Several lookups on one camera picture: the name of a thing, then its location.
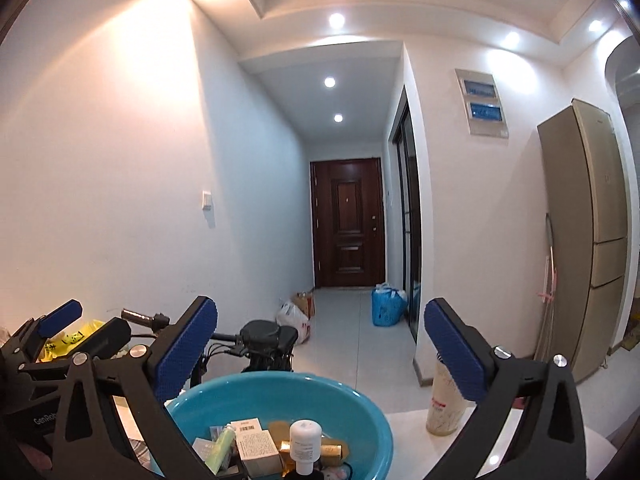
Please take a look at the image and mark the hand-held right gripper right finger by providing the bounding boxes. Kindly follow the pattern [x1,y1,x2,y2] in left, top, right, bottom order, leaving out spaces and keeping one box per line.
[422,298,587,480]

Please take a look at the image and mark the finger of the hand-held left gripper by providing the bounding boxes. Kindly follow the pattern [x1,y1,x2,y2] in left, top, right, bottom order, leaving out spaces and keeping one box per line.
[20,317,132,386]
[0,299,83,367]

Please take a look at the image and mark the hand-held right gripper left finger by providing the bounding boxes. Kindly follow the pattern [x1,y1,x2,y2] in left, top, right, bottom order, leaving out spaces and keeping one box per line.
[51,296,219,480]

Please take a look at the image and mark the green tube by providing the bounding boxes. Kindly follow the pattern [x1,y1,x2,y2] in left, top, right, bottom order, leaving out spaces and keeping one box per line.
[205,422,236,473]

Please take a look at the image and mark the blue plastic basin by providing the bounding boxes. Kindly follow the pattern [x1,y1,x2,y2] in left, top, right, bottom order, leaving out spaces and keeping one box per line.
[165,372,393,480]

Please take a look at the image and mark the white round bottle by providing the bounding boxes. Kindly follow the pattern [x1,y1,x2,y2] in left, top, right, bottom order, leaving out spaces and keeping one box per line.
[289,419,323,476]

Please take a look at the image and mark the person's left hand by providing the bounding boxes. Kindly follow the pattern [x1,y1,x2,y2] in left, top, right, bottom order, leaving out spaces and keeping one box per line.
[22,447,53,471]

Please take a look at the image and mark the yellow plastic bag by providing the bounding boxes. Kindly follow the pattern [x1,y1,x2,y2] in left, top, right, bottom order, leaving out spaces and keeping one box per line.
[40,320,106,361]

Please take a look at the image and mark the white cylindrical bin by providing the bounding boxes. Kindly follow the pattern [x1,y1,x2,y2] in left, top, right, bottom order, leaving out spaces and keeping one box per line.
[426,352,476,436]

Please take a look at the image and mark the blue bag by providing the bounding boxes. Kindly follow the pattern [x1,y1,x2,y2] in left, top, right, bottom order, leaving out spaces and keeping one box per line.
[371,284,408,328]

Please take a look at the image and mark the small pale blue box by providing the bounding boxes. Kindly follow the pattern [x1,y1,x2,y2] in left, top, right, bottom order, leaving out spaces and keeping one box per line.
[192,437,221,461]

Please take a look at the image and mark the white plastic bag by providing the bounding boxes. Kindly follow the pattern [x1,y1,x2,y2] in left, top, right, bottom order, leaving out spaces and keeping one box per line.
[276,300,311,345]

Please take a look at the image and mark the white box printed text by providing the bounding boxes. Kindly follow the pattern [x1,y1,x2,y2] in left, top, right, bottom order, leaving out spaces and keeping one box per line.
[235,430,281,478]

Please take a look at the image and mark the cardboard box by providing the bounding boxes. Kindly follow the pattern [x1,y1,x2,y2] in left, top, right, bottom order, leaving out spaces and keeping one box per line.
[292,290,316,318]

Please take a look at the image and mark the glass sliding door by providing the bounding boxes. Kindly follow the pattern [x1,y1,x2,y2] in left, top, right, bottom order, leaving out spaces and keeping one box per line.
[387,85,423,346]

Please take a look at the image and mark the brown door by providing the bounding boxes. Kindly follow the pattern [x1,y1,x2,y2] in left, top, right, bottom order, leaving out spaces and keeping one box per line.
[309,157,387,289]

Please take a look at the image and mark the beige refrigerator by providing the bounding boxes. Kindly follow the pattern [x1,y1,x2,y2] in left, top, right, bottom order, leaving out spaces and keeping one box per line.
[536,98,631,383]

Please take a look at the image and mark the grey electrical panel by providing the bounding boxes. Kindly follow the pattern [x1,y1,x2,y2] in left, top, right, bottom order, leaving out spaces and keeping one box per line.
[454,67,510,138]

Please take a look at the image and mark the bicycle handlebar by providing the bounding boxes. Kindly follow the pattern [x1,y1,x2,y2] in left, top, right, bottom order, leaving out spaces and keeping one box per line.
[120,308,296,376]

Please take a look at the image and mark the pale broom handles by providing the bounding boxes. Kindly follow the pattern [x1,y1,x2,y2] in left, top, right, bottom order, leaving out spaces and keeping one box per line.
[535,212,558,361]

